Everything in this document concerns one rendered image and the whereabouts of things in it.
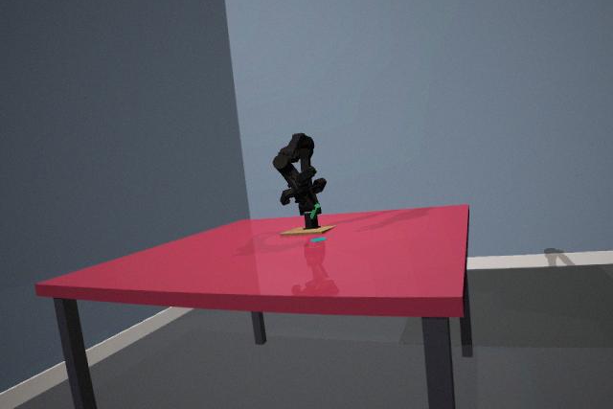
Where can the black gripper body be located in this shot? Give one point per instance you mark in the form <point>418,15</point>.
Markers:
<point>293,191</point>

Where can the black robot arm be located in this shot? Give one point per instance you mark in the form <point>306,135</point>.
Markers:
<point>300,147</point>

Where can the green rectangular post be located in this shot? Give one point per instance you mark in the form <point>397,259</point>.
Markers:
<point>314,213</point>

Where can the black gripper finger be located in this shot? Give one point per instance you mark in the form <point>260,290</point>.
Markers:
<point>303,199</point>
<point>312,195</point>

